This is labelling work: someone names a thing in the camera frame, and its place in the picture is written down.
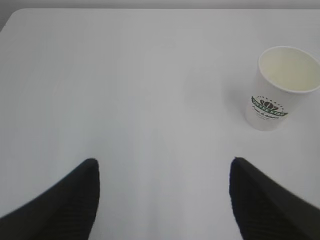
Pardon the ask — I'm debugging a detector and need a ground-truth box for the white paper coffee cup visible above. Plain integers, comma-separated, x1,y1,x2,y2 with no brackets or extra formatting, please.
245,46,320,131

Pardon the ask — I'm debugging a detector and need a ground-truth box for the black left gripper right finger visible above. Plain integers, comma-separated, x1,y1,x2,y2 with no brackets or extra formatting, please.
229,157,320,240

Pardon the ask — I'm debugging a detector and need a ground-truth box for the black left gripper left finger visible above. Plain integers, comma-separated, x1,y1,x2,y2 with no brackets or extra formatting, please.
0,158,100,240

